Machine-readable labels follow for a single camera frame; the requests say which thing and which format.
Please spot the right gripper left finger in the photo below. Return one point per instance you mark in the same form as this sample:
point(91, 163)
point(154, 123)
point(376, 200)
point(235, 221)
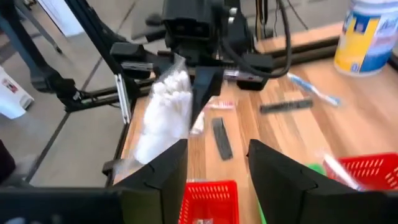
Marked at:
point(158, 193)

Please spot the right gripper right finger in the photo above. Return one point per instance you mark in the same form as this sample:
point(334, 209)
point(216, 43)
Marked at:
point(286, 193)

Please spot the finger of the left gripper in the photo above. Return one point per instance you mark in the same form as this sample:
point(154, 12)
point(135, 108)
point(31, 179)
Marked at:
point(163, 69)
point(205, 90)

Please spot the red toothbrush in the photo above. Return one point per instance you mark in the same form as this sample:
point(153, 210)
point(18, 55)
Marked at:
point(222, 104)

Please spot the vanity pack swab bag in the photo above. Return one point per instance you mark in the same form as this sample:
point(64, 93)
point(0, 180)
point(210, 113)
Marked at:
point(168, 118)
point(198, 124)

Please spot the small toothpaste tube packet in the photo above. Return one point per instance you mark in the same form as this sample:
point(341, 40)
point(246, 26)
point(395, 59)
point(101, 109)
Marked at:
point(202, 221)

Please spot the black comb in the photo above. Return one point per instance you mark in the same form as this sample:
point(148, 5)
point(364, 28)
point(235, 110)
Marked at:
point(222, 140)
point(286, 105)

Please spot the red plastic basket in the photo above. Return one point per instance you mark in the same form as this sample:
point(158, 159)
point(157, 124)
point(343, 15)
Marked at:
point(373, 171)
point(214, 199)

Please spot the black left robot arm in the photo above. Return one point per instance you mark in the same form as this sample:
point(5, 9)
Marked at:
point(241, 31)

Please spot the silver metal strip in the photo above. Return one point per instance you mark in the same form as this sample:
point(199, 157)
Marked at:
point(123, 99)

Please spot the white panel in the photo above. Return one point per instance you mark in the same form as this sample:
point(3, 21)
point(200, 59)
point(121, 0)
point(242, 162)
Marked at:
point(62, 15)

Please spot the black desk foot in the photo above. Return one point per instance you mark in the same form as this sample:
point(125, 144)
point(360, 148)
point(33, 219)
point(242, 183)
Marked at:
point(49, 84)

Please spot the blue toothbrush in bag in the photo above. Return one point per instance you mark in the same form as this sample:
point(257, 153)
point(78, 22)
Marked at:
point(311, 90)

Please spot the white yellow wipes canister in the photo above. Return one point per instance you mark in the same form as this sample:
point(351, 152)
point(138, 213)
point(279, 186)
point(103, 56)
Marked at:
point(357, 40)

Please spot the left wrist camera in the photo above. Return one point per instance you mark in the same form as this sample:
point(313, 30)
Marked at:
point(192, 18)

